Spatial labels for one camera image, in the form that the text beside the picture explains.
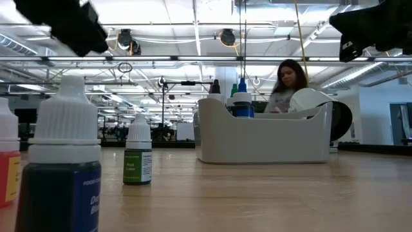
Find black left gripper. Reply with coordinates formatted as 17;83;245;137
12;0;109;57

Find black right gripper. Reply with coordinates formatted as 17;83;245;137
328;0;412;63

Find small dropper bottle green label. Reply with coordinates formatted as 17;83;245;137
122;112;153;186

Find large bottle blue tip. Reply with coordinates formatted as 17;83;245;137
230;77;256;119

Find large bottle green tip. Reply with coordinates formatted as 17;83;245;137
225;83;239;108

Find grey plastic caddy bin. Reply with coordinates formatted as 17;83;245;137
192;97;334;165

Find black-tipped bottle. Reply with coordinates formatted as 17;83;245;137
207;79;227;104

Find person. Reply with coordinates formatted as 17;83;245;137
263;59;310;114

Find small dropper bottle blue label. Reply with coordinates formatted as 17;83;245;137
14;75;102;232

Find distant black workstations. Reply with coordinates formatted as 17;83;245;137
98;114;176;142

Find black monitor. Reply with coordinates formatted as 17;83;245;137
14;108;38;125

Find small dropper bottle yellow label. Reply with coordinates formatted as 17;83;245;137
0;97;22;209

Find white square column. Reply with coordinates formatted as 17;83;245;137
213;66;239;99

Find white board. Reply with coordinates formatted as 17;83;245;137
175;122;196;142

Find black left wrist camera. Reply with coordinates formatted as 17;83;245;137
79;1;100;26

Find black ceiling cord reel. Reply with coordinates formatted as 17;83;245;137
219;28;237;47
116;28;142;56

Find silver ventilation duct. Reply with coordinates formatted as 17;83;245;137
317;48;412;93
0;32;58;58

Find coiled black cable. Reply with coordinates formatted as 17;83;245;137
117;62;133;74

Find yellow hanging cable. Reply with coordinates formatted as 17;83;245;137
293;0;312;90

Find blue wall display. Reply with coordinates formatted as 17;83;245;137
388;102;412;146

